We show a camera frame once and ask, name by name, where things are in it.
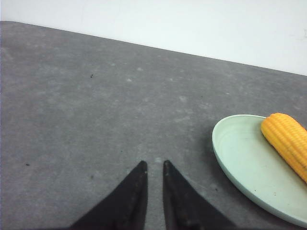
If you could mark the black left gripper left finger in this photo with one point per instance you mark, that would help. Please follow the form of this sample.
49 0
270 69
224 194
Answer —
124 208

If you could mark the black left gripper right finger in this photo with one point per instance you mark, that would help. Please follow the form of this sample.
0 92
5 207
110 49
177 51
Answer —
185 208

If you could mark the yellow corn cob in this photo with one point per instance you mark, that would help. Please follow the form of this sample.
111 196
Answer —
289 138

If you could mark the pale green plate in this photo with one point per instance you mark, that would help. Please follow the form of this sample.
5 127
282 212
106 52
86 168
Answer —
257 170

